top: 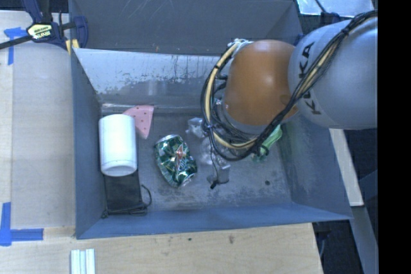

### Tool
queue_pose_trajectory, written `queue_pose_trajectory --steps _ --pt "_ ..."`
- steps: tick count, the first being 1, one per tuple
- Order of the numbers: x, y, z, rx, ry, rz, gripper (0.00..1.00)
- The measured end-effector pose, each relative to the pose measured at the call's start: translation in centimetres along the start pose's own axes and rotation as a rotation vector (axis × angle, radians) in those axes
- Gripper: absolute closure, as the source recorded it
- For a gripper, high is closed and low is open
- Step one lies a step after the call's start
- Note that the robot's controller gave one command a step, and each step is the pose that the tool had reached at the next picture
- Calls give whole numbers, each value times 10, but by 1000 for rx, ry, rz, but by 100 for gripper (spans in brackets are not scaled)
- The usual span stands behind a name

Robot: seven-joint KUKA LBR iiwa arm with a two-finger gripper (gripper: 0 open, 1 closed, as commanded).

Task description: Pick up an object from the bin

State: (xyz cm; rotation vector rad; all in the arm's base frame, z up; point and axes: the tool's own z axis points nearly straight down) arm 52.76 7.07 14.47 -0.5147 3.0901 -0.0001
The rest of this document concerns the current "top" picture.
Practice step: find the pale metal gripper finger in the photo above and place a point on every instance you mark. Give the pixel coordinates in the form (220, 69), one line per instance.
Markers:
(223, 174)

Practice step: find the crushed green drink can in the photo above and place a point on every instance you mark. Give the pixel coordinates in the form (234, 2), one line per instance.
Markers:
(175, 160)

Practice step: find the pink dotted sponge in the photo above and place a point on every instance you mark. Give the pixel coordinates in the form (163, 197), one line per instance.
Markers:
(143, 118)

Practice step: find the white plastic cup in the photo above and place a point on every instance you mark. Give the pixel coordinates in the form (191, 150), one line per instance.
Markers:
(117, 144)

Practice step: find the grey metal bin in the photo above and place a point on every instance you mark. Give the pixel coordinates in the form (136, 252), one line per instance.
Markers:
(180, 25)

